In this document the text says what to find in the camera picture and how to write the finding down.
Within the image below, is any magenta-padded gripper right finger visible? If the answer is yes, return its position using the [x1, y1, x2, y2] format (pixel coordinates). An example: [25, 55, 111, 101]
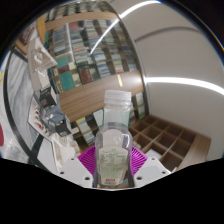
[127, 145, 173, 188]

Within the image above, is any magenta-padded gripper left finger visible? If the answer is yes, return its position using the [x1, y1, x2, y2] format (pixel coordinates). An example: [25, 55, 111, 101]
[56, 145, 98, 188]

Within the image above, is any clear plastic drink bottle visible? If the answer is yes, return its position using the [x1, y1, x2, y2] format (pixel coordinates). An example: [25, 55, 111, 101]
[93, 89, 134, 189]

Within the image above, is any wooden cubby shelf unit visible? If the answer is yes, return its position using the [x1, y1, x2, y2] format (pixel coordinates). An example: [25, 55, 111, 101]
[128, 114, 213, 173]

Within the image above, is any dark grey building model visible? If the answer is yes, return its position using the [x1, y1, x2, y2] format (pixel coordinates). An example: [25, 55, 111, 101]
[34, 85, 73, 138]

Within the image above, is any linear ceiling light strip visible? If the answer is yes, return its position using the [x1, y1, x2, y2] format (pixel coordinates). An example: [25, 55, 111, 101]
[144, 75, 224, 97]

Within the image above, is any tall wooden bookshelf with books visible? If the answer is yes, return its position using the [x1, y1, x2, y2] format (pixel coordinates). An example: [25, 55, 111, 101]
[42, 2, 148, 148]

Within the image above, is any white sloped architectural model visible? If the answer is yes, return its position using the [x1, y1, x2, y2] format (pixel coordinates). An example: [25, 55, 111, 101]
[26, 35, 58, 92]

